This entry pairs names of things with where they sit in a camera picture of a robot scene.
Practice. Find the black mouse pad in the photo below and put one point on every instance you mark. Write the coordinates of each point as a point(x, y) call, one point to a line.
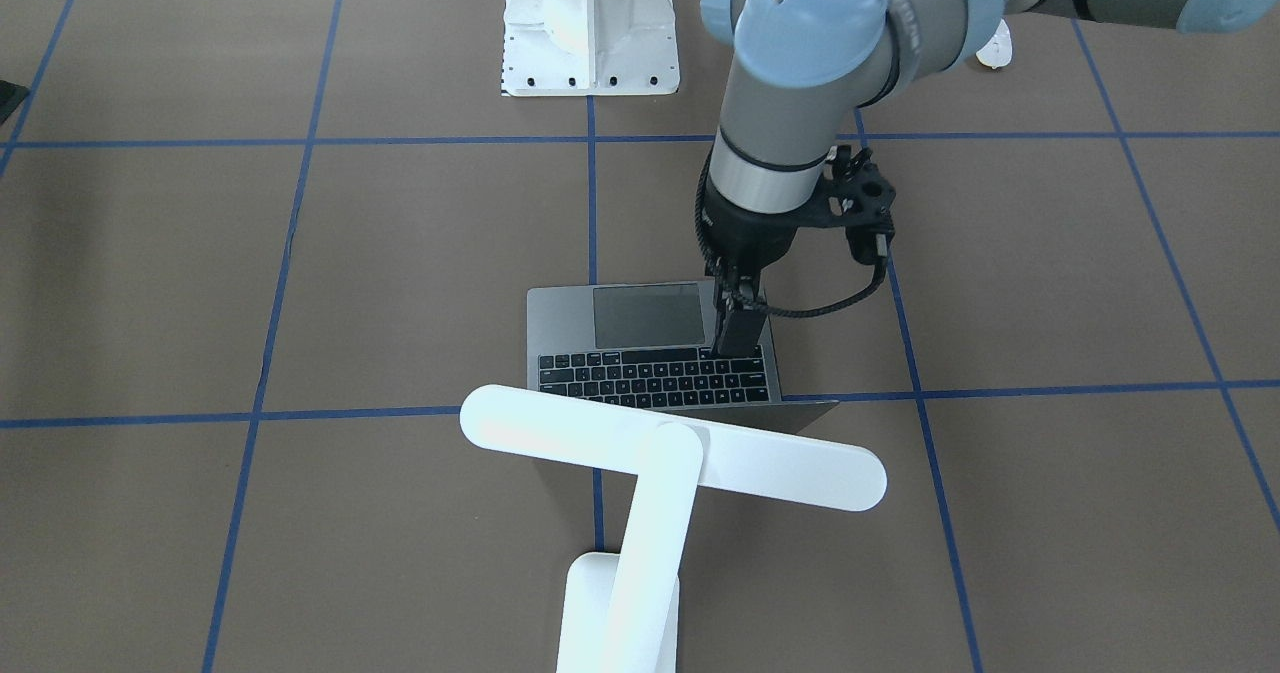
point(11, 97)

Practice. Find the white desk lamp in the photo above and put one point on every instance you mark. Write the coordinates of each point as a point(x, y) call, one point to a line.
point(620, 610)

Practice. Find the grey laptop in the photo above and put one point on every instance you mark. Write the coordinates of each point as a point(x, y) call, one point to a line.
point(648, 346)

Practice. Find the white computer mouse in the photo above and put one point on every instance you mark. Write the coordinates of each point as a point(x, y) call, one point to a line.
point(996, 54)

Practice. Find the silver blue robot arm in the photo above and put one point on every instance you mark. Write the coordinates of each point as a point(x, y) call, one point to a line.
point(798, 67)

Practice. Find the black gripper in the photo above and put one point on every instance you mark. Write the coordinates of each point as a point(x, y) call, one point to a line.
point(748, 234)

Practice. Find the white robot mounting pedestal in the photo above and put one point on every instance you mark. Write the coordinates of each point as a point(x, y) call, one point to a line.
point(589, 48)

